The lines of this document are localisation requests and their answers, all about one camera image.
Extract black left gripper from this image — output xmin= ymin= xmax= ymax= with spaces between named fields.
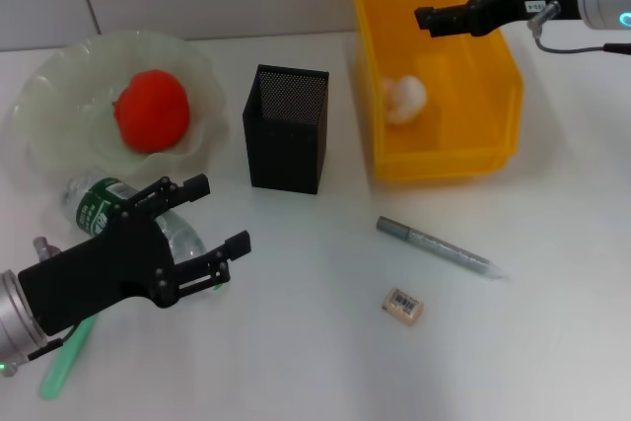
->
xmin=17 ymin=173 xmax=252 ymax=338

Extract clear green-label water bottle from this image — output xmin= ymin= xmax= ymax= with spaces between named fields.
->
xmin=59 ymin=169 xmax=221 ymax=292

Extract white paper ball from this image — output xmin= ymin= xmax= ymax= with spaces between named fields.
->
xmin=382 ymin=74 xmax=428 ymax=125

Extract red-orange fruit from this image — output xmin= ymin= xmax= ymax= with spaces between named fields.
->
xmin=111 ymin=70 xmax=191 ymax=154

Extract mint green pen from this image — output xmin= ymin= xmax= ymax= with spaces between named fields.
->
xmin=37 ymin=315 xmax=100 ymax=401

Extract black mesh pen holder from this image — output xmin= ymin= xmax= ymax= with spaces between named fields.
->
xmin=241 ymin=63 xmax=330 ymax=195

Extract pale green glass fruit plate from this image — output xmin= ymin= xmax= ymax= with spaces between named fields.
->
xmin=10 ymin=30 xmax=232 ymax=180

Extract beige eraser with barcode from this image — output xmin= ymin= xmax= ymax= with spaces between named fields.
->
xmin=380 ymin=285 xmax=426 ymax=328

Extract grey marker pen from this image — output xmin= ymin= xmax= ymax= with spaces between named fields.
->
xmin=375 ymin=215 xmax=514 ymax=284

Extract silver right wrist connector plug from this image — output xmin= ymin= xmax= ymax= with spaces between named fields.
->
xmin=526 ymin=0 xmax=563 ymax=31

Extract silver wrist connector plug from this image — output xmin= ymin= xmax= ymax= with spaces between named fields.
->
xmin=32 ymin=237 xmax=59 ymax=260
xmin=526 ymin=0 xmax=563 ymax=31

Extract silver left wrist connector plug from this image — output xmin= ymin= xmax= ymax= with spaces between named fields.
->
xmin=32 ymin=237 xmax=59 ymax=260

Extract yellow plastic bin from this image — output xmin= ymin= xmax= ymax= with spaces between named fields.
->
xmin=348 ymin=0 xmax=525 ymax=188

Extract thin right gripper cable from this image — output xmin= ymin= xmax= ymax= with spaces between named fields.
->
xmin=532 ymin=26 xmax=631 ymax=55

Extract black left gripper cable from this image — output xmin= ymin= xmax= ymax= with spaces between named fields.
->
xmin=27 ymin=324 xmax=80 ymax=362

